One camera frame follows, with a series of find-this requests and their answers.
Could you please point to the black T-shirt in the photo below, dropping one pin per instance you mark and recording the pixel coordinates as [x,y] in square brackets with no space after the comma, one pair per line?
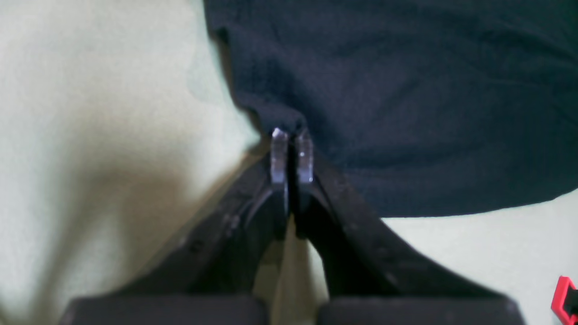
[429,107]

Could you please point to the light green table cloth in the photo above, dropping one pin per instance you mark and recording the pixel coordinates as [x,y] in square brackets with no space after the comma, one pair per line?
[118,129]

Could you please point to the blue orange bar clamp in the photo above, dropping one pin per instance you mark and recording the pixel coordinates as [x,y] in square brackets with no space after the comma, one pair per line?
[565,301]

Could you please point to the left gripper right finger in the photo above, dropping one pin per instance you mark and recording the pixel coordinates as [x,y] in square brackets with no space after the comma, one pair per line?
[373,276]

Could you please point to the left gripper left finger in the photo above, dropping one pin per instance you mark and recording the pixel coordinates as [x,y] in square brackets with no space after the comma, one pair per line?
[208,278]

